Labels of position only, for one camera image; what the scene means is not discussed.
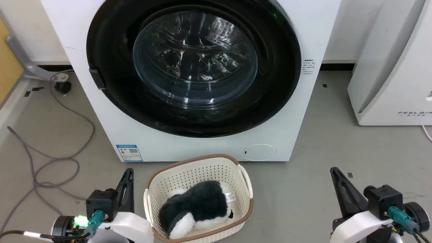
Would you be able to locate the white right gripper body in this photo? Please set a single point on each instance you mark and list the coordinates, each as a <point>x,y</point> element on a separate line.
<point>357,227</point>

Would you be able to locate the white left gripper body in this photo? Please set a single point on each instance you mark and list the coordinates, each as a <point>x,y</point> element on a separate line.
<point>131,229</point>

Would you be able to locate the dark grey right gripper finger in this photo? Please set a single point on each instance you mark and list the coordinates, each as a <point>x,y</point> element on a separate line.
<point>347,195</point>

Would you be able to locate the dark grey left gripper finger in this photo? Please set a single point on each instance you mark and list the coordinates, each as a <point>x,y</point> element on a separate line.
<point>126,195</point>

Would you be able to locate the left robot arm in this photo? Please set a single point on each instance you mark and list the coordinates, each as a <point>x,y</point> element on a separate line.
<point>62,226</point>

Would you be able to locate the white front-load washing machine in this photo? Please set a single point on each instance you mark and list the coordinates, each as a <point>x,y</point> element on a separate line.
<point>111,133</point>

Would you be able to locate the round black glass washer door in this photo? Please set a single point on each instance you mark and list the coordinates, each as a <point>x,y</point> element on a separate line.
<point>113,101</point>

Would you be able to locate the blue energy label sticker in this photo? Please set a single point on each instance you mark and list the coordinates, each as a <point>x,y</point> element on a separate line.
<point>129,153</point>

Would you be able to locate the black and white plush toy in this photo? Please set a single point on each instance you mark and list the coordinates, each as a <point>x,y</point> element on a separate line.
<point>199,206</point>

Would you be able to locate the cream perforated laundry basket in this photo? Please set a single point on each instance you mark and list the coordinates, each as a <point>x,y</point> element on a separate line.
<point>202,170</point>

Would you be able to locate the round white filter cover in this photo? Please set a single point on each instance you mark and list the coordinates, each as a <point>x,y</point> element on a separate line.
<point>260,152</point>

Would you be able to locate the white plush toy tag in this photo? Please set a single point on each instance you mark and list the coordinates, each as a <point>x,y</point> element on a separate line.
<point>230,197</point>

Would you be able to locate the black caster wheel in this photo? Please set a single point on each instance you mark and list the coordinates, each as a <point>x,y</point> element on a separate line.
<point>63,87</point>

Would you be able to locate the small printed text sticker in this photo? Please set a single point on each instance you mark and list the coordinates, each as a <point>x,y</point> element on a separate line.
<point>307,67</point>

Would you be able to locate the white air purifier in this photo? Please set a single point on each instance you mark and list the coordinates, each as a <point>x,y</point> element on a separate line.
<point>398,67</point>

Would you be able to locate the grey metal stand leg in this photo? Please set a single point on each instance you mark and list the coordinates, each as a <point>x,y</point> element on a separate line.
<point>32,69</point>

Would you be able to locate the yellow wooden board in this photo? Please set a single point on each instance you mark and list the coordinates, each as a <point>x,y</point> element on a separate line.
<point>8,64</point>

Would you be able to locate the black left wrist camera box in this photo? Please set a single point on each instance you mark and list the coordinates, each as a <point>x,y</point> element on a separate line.
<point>101,202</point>

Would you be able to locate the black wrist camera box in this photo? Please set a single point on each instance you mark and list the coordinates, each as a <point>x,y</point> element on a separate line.
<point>101,202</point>
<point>383,200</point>

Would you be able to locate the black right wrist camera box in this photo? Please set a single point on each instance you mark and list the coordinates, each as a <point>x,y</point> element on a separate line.
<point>383,200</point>

